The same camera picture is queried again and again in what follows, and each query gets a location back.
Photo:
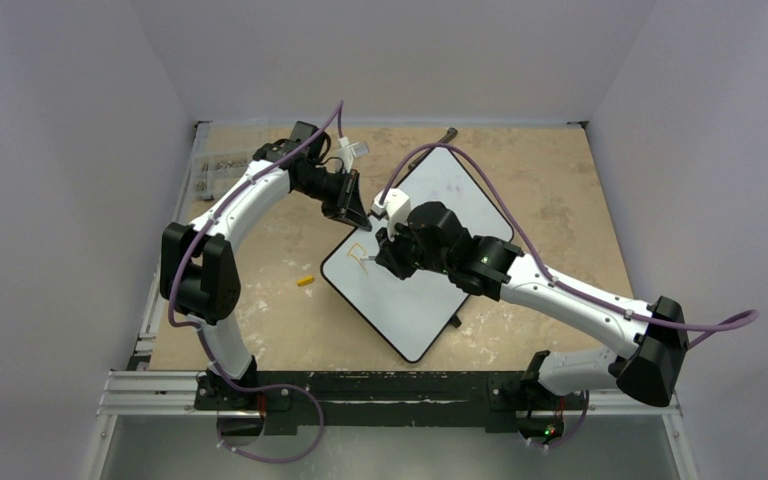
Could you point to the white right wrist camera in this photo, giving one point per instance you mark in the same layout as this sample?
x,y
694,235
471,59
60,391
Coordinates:
x,y
392,207

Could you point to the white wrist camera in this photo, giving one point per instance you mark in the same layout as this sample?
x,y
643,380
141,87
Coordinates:
x,y
347,152
392,207

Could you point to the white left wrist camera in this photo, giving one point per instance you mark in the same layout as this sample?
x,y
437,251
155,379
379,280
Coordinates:
x,y
347,152

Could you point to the clear plastic screw box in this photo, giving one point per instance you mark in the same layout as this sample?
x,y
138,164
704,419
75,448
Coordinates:
x,y
214,174

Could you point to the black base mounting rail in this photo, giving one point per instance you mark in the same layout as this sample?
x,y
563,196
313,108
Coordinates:
x,y
495,401

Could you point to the white whiteboard black frame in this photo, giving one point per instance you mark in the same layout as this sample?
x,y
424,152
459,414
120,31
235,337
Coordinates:
x,y
410,307

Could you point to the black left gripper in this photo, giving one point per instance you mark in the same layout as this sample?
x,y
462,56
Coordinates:
x,y
348,207

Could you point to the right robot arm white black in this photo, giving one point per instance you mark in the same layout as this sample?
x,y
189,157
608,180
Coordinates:
x,y
643,344

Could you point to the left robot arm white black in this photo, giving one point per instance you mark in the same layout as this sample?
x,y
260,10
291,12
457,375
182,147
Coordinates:
x,y
199,277

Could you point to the yellow marker cap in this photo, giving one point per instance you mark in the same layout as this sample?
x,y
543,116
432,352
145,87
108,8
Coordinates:
x,y
304,281

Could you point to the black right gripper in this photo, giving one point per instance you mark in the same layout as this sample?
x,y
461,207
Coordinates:
x,y
396,250

